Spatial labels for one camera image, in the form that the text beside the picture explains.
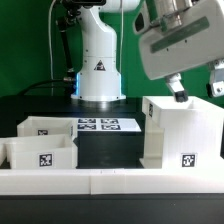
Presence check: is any white front drawer box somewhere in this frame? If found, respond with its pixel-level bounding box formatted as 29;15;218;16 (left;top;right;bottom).
5;134;78;170

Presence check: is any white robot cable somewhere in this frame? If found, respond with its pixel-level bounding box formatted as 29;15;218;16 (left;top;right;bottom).
47;0;58;81

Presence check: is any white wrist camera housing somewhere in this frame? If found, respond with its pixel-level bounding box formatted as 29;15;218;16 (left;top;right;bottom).
133;0;159;35

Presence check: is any white drawer box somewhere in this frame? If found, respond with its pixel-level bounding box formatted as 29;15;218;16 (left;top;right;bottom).
5;134;78;170
17;116;78;137

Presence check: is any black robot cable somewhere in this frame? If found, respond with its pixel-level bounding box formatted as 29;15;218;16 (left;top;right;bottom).
19;18;79;96

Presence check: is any white drawer cabinet housing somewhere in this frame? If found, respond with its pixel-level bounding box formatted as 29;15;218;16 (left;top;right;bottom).
140;96;224;170

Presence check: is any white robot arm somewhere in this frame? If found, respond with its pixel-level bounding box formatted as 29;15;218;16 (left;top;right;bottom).
56;0;224;102

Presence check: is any fiducial marker sheet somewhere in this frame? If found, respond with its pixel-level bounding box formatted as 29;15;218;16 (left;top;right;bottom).
77;118;141;132

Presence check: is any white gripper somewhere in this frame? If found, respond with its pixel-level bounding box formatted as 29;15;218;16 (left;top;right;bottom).
139;0;224;102

